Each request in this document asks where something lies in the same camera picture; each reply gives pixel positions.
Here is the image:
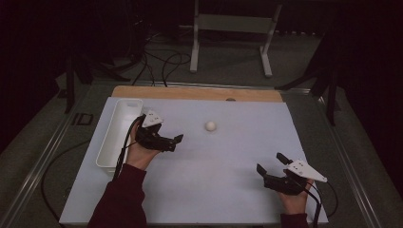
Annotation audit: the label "black floor socket box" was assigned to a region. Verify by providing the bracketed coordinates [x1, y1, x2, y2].
[71, 112, 94, 126]

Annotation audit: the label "white plastic bin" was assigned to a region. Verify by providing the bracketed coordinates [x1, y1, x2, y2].
[95, 98, 144, 174]

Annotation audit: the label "person's left hand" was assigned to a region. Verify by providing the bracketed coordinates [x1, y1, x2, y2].
[125, 122, 161, 172]

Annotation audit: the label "right hand-held gripper cable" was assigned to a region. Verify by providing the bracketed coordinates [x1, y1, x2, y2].
[297, 180, 338, 228]

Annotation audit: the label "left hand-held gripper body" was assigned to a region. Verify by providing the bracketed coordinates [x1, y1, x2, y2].
[135, 109, 177, 153]

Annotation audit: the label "black floor cable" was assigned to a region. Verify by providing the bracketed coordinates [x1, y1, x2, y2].
[41, 139, 91, 222]

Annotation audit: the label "black floor cables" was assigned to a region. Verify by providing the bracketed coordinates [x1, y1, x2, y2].
[131, 31, 192, 88]

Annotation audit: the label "grey metal stand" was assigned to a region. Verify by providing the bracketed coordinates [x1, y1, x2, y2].
[189, 0, 283, 79]

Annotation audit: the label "white table mat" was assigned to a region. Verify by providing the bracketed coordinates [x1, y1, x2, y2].
[59, 96, 330, 226]

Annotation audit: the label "hand-held gripper cable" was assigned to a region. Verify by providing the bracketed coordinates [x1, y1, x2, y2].
[112, 114, 146, 183]
[297, 180, 338, 228]

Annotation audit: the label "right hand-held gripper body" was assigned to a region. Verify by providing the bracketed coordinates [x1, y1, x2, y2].
[263, 159, 329, 196]

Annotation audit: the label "person's right hand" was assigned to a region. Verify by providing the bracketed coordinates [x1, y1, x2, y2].
[278, 179, 315, 217]

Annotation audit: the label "black tripod stand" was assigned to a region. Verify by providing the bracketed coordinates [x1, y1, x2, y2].
[56, 53, 131, 115]
[275, 31, 341, 127]

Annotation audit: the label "left hand-held gripper cable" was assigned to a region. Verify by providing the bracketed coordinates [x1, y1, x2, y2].
[112, 114, 146, 183]

